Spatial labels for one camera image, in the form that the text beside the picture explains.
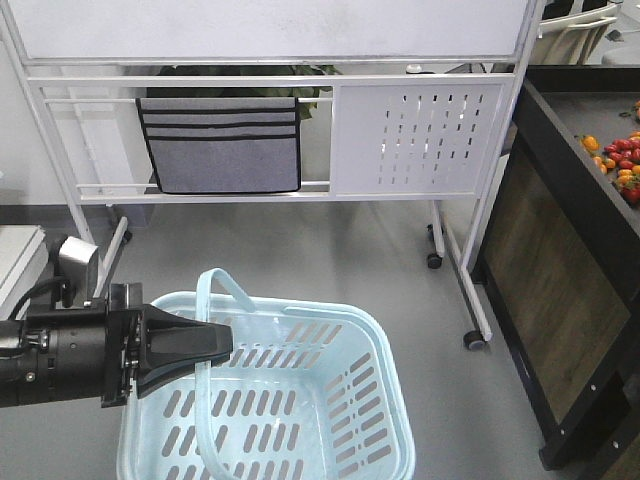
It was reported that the grey fabric pocket organizer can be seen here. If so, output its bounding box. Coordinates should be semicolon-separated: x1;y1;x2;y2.
136;97;301;195

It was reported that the light blue plastic basket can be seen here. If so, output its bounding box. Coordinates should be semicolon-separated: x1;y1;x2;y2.
116;268;416;479

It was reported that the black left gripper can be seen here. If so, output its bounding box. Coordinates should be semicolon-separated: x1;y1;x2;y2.
101;283;233;408

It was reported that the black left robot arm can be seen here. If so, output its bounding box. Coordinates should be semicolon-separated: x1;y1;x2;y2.
1;284;233;408

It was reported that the black produce display table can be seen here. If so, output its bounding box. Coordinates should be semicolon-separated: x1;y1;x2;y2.
473;66;639;479

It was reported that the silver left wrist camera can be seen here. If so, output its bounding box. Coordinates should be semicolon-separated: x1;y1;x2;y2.
57;236;99;308

